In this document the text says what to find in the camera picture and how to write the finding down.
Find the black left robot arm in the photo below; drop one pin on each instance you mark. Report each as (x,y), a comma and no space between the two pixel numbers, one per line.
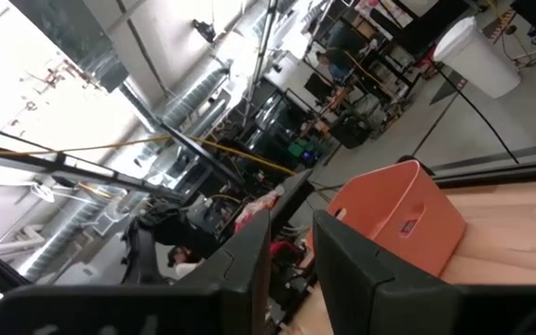
(179,232)

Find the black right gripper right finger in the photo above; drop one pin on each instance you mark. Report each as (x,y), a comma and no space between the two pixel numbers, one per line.
(365,298)

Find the white cylindrical bin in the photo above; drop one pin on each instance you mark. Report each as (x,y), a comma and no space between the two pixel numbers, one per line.
(477,60)

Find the orange plastic basket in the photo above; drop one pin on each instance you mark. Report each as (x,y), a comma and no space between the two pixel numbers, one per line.
(398,209)

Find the red popcorn bag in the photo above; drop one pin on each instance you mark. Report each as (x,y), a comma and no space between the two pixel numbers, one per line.
(285,251)

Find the black overhead frame beam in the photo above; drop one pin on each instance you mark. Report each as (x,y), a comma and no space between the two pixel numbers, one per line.
(86,170)

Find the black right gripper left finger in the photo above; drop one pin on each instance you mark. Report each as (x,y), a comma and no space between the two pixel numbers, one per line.
(221,298)

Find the person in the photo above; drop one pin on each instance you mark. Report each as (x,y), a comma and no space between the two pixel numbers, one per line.
(333,65)

